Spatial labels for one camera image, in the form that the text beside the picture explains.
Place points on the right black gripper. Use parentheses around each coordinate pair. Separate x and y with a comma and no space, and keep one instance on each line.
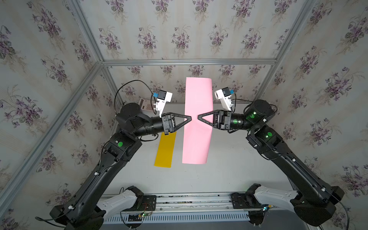
(223,121)

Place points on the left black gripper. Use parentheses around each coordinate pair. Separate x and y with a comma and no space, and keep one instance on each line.
(168,125)

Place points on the pink rectangular paper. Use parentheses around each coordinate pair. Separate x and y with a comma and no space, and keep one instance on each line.
(197,134)

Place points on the yellow rectangular paper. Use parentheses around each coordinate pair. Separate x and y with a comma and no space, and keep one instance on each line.
(165,151)

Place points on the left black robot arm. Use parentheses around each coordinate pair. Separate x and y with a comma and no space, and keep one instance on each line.
(82,211)

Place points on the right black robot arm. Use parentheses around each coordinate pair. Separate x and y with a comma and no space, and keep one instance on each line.
(313,201)

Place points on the pink calculator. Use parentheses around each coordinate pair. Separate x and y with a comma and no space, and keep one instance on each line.
(146,105)

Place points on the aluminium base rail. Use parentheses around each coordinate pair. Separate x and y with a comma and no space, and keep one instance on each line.
(189,201)

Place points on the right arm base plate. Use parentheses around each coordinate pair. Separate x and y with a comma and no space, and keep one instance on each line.
(247,201)

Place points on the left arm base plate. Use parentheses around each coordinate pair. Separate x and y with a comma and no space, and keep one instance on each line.
(144,203)

